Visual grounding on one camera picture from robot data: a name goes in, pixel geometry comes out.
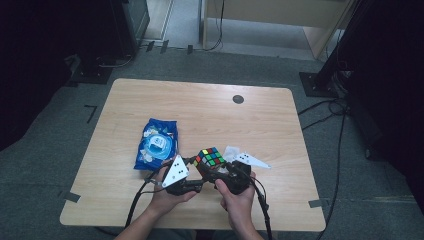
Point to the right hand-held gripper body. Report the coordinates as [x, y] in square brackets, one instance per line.
[238, 176]

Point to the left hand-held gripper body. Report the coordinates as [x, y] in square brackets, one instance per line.
[175, 173]

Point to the multicoloured puzzle cube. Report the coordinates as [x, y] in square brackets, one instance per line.
[210, 159]

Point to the white wet wipe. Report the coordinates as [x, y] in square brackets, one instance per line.
[230, 152]

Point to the blue wet wipes packet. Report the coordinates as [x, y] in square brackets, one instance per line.
[155, 143]

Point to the person's left hand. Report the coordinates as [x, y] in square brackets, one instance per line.
[166, 203]

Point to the person's right hand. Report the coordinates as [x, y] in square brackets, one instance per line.
[238, 208]

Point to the round grey table grommet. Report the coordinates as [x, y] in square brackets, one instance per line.
[238, 99]

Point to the grey tape piece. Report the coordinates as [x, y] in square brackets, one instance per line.
[72, 196]
[315, 203]

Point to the black tape strip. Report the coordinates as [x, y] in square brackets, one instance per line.
[190, 49]
[164, 46]
[150, 46]

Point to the black metal stand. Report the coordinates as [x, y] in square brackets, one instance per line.
[316, 85]

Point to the black floor stand base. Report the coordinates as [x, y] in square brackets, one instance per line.
[91, 71]

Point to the black cabinet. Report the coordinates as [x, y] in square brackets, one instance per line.
[131, 23]

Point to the light wooden furniture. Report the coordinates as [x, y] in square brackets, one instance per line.
[283, 11]

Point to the dark curtain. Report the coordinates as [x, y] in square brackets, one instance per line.
[40, 66]
[393, 100]

